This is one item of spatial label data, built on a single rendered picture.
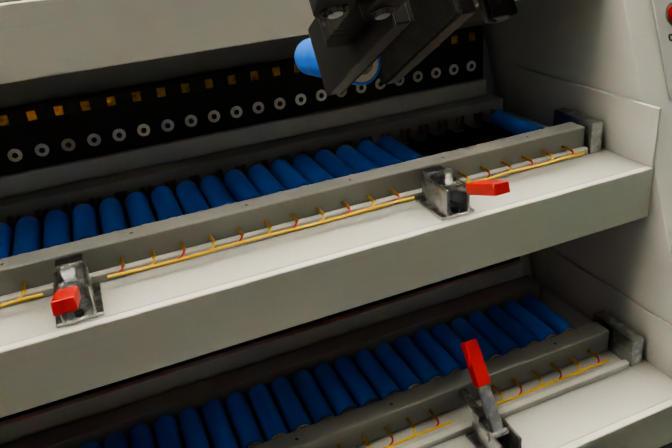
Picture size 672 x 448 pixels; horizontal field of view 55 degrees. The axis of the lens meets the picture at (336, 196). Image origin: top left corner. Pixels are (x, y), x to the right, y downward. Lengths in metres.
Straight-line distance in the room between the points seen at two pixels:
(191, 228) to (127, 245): 0.04
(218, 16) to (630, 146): 0.35
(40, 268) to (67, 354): 0.07
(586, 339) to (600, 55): 0.25
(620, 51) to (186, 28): 0.35
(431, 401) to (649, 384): 0.19
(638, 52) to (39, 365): 0.49
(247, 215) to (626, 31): 0.34
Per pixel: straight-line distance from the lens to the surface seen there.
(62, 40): 0.43
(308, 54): 0.31
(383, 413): 0.55
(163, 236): 0.46
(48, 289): 0.46
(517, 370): 0.60
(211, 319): 0.43
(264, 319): 0.44
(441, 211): 0.48
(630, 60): 0.58
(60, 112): 0.57
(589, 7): 0.61
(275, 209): 0.47
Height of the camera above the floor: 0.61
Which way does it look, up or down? 4 degrees down
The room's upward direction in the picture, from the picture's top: 13 degrees counter-clockwise
